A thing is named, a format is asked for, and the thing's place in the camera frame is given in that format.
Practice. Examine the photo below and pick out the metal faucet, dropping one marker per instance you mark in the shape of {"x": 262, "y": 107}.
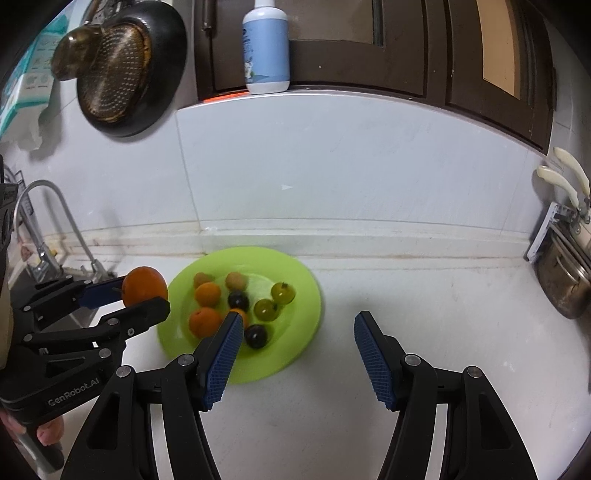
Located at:
{"x": 55, "y": 198}

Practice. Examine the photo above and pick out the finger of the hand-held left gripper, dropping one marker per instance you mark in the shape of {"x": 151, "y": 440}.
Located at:
{"x": 138, "y": 316}
{"x": 99, "y": 293}

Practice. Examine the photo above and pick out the green plum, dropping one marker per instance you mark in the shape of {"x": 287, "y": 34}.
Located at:
{"x": 282, "y": 292}
{"x": 265, "y": 309}

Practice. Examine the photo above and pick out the tissue pack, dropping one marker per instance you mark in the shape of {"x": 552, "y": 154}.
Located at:
{"x": 32, "y": 78}

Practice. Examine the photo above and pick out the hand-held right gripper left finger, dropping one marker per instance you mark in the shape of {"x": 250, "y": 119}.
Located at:
{"x": 224, "y": 360}

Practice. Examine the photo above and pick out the dark plum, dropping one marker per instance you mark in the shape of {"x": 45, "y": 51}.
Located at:
{"x": 255, "y": 335}
{"x": 238, "y": 300}

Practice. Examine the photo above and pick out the person's left hand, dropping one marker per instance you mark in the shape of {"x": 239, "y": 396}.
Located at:
{"x": 50, "y": 433}

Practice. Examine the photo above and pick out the black hanging pan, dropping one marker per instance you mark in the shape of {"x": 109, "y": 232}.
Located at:
{"x": 161, "y": 69}

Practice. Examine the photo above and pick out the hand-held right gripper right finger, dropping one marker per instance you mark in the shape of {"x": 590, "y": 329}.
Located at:
{"x": 374, "y": 364}

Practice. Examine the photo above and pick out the green plate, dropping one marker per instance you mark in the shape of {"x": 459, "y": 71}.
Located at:
{"x": 291, "y": 332}

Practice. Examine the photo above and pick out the blue and white bottle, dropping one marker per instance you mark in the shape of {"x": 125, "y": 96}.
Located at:
{"x": 267, "y": 50}

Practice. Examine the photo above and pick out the steel sink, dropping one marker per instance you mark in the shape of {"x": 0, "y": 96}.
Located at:
{"x": 69, "y": 272}

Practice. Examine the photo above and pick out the brown ladle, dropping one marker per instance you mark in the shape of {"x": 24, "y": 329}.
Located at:
{"x": 74, "y": 53}

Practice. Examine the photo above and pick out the dark wooden window frame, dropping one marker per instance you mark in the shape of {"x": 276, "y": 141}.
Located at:
{"x": 415, "y": 46}

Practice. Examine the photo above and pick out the metal strainer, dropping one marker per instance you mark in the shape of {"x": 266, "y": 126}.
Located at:
{"x": 115, "y": 74}

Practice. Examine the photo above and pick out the steel pot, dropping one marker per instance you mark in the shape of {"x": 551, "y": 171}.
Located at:
{"x": 561, "y": 286}

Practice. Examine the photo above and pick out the red flat strip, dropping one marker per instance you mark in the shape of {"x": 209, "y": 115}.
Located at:
{"x": 226, "y": 97}

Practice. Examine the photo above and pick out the small pale orange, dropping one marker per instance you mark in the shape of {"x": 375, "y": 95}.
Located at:
{"x": 234, "y": 280}

